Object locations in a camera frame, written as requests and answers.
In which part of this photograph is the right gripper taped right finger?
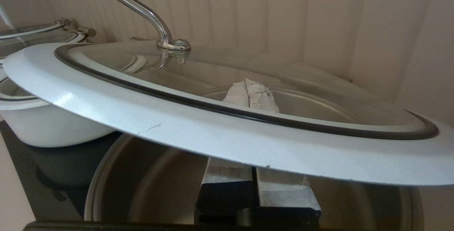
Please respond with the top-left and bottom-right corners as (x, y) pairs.
(245, 78), (322, 212)

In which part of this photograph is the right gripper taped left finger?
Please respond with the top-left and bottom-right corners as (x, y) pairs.
(194, 80), (256, 225)

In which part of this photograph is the white pot steel interior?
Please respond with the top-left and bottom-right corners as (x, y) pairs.
(84, 133), (425, 225)
(0, 64), (118, 148)

